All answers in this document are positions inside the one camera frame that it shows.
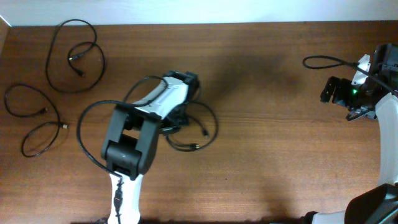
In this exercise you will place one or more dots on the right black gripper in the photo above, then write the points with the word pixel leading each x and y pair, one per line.
pixel 339 93

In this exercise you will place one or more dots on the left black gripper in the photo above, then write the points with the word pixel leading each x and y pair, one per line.
pixel 168 129

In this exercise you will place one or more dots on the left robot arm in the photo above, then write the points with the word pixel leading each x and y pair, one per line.
pixel 130 143

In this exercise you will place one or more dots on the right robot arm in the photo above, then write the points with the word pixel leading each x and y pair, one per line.
pixel 372 93

